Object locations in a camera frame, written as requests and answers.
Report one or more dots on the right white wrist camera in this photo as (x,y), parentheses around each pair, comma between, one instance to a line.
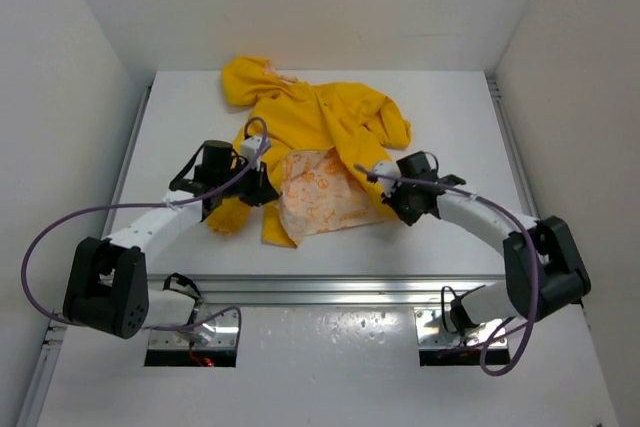
(386,173)

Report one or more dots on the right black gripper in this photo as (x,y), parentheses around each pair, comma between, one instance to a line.
(390,198)

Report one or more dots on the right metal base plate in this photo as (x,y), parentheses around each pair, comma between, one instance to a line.
(432,336)

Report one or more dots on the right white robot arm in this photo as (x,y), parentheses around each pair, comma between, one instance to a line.
(488,222)

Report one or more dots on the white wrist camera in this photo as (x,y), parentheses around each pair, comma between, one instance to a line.
(254,146)
(386,173)

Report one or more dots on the yellow hooded jacket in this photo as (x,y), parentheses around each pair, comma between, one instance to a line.
(319,134)

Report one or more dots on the white front cover panel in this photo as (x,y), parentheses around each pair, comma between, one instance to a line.
(314,367)

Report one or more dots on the aluminium rail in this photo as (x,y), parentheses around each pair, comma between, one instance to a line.
(510,132)
(52,342)
(326,290)

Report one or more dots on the aluminium front rail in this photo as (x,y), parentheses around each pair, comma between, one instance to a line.
(326,290)

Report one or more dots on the metal base plate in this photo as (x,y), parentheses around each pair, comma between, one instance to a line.
(220,333)
(432,336)

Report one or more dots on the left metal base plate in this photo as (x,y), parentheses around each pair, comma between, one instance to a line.
(220,333)

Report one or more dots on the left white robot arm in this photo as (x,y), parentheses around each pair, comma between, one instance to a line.
(108,287)

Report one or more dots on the aluminium left side rail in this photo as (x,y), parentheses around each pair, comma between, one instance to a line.
(52,342)

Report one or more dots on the aluminium right side rail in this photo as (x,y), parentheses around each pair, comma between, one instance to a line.
(510,132)

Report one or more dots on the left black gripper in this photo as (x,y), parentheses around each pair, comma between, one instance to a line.
(261,189)

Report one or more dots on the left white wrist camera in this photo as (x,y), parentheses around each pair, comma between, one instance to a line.
(254,146)

